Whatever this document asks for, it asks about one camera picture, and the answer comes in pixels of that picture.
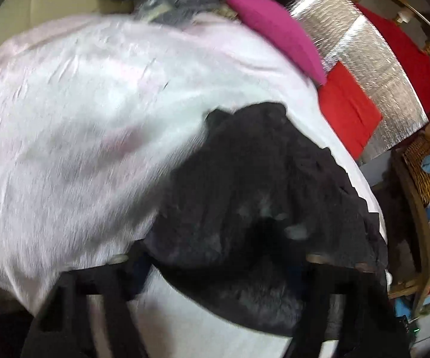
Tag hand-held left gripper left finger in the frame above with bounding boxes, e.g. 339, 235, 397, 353
21, 253, 156, 358

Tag red pillow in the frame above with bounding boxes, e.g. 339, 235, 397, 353
317, 61, 384, 160

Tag wooden shelf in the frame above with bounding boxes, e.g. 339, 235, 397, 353
388, 123, 430, 317

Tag white bed blanket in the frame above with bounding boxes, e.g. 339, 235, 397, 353
0, 13, 393, 358

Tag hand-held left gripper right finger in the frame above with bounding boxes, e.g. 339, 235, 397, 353
284, 254, 411, 358

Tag black jacket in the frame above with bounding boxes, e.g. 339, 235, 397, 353
140, 101, 389, 337

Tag magenta pillow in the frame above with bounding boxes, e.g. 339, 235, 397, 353
223, 0, 328, 86

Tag red cloth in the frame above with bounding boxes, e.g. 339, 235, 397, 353
355, 3, 430, 113

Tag grey crumpled clothes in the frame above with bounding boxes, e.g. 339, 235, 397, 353
131, 0, 238, 28

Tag wicker basket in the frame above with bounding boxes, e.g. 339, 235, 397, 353
403, 134, 430, 206

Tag silver foil insulation sheet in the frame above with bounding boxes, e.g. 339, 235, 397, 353
284, 0, 430, 160

